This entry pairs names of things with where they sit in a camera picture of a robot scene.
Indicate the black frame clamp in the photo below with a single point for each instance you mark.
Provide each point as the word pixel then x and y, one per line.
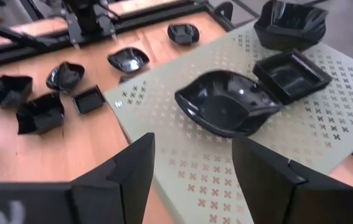
pixel 224 9

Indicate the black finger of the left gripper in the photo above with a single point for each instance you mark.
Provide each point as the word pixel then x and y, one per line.
pixel 107 25
pixel 73 29

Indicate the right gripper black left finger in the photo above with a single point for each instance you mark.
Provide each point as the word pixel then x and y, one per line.
pixel 123 193

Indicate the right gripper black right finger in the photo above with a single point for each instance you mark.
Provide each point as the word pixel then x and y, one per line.
pixel 272 193

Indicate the black wavy square mini plate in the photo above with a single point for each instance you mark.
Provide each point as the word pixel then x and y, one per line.
pixel 6 91
pixel 40 115
pixel 288 28
pixel 183 34

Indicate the black leaf-shaped mini plate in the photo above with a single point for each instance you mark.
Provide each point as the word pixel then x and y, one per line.
pixel 65 77
pixel 223 105
pixel 128 60

